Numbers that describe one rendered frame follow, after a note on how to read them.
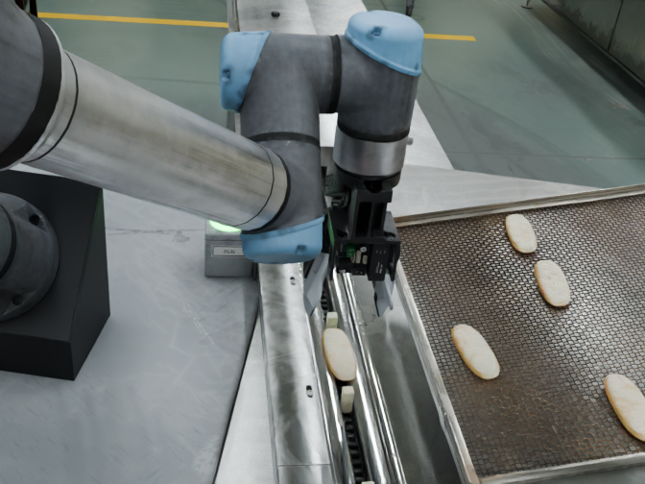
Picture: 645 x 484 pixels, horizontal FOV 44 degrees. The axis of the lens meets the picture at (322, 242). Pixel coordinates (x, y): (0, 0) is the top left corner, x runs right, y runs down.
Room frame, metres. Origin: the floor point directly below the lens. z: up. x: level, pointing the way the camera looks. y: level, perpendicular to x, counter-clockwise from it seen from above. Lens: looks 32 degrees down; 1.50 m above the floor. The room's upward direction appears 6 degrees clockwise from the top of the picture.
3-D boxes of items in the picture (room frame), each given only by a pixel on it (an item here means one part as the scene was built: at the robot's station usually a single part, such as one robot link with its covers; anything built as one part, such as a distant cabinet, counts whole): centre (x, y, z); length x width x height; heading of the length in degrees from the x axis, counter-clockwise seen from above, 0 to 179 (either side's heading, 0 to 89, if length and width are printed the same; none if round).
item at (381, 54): (0.75, -0.04, 1.23); 0.09 x 0.08 x 0.11; 101
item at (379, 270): (0.75, -0.04, 1.07); 0.09 x 0.08 x 0.12; 9
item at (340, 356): (0.78, -0.04, 0.86); 0.10 x 0.04 x 0.01; 13
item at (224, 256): (0.99, 0.14, 0.84); 0.08 x 0.08 x 0.11; 10
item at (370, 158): (0.75, -0.04, 1.15); 0.08 x 0.08 x 0.05
